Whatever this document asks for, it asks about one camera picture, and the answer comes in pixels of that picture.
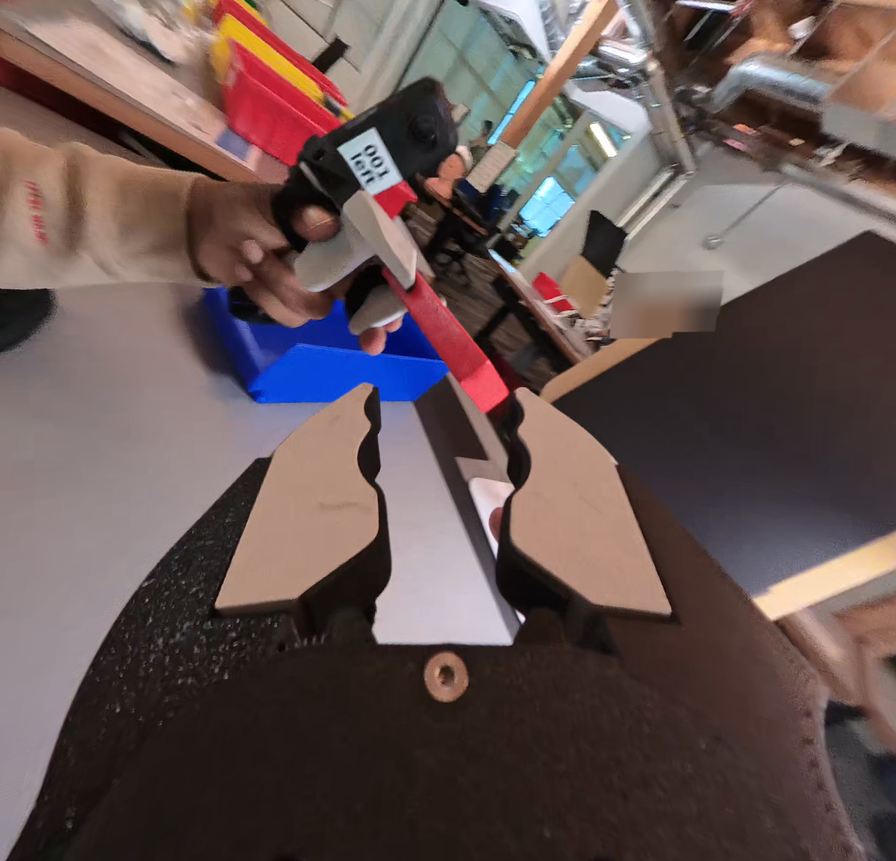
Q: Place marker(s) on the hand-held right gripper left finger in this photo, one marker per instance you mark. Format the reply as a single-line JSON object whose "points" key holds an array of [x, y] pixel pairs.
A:
{"points": [[308, 518]]}

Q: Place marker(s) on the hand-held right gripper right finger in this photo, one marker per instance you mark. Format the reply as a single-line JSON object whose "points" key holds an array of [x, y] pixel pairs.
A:
{"points": [[581, 525]]}

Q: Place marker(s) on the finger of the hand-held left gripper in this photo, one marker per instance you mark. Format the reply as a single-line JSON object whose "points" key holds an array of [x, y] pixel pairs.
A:
{"points": [[381, 238]]}

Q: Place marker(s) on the red bar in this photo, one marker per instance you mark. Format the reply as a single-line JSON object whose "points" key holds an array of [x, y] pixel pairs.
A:
{"points": [[448, 336]]}

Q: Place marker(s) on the blue plastic bin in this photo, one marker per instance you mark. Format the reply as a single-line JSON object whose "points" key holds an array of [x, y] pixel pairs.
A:
{"points": [[336, 371]]}

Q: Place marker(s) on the person's left forearm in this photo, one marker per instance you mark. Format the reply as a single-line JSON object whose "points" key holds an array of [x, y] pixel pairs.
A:
{"points": [[91, 210]]}

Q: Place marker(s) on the person's left hand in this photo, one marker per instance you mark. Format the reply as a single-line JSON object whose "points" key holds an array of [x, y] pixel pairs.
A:
{"points": [[238, 238]]}

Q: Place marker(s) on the whiteboard on stand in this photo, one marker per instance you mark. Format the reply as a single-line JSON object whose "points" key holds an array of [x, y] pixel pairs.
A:
{"points": [[490, 168]]}

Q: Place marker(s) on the large red tote bin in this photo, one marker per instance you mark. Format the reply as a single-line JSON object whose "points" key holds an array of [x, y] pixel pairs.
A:
{"points": [[273, 119]]}

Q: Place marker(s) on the small red bin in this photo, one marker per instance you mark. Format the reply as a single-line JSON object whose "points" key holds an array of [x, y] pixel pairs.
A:
{"points": [[238, 4], [546, 287]]}

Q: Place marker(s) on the yellow plastic bin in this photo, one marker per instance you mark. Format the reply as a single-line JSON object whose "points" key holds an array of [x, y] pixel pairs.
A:
{"points": [[259, 46]]}

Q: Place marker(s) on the wooden top desk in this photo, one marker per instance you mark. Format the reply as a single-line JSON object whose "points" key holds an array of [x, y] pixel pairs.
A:
{"points": [[539, 322]]}

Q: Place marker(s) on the black faced wooden board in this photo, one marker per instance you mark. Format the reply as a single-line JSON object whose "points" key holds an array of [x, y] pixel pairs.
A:
{"points": [[735, 420]]}

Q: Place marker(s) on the small wooden board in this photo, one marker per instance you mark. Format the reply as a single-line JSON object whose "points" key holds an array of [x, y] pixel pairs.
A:
{"points": [[584, 287]]}

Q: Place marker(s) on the black rectangular panel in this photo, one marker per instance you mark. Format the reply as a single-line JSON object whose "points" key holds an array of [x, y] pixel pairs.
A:
{"points": [[603, 242]]}

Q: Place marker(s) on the clear plastic bag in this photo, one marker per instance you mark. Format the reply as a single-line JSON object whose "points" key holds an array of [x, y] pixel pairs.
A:
{"points": [[140, 0]]}

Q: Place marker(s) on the black textured pad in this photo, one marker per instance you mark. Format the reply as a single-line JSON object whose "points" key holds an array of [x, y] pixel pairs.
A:
{"points": [[21, 319]]}

